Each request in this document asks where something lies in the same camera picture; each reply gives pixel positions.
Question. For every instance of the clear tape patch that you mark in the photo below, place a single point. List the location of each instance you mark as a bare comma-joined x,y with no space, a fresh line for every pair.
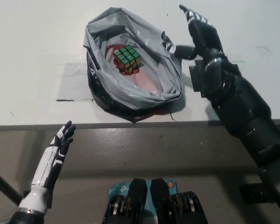
72,84

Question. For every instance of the black and teal robot torso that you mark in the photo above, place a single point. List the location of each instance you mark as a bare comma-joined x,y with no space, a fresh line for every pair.
158,203

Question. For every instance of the grey plastic bag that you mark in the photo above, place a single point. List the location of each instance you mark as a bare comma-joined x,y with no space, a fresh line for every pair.
121,95

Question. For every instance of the black diagonal strut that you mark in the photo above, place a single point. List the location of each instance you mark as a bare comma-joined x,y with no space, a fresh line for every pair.
4,184

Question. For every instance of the black tape square marker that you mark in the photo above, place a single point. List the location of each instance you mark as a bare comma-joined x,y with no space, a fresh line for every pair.
196,78

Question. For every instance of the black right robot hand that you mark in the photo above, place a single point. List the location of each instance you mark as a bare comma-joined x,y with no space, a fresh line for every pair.
206,39

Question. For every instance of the white and black left hand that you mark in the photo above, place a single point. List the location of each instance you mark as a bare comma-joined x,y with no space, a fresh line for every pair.
45,172

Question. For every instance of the rubik's cube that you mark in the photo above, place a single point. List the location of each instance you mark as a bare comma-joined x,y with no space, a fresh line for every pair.
127,58

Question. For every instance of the pink plastic sheet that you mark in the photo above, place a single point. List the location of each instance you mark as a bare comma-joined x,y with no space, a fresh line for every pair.
145,81

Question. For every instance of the red plastic piece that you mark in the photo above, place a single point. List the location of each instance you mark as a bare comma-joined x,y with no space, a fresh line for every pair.
109,47

